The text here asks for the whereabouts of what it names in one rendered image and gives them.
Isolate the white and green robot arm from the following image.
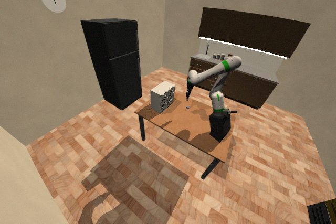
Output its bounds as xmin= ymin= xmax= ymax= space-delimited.
xmin=187 ymin=56 xmax=242 ymax=117

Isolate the grey small chest of drawers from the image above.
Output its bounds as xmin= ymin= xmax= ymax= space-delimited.
xmin=150 ymin=81 xmax=175 ymax=114

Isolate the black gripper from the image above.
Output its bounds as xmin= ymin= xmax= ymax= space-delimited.
xmin=186 ymin=86 xmax=193 ymax=101

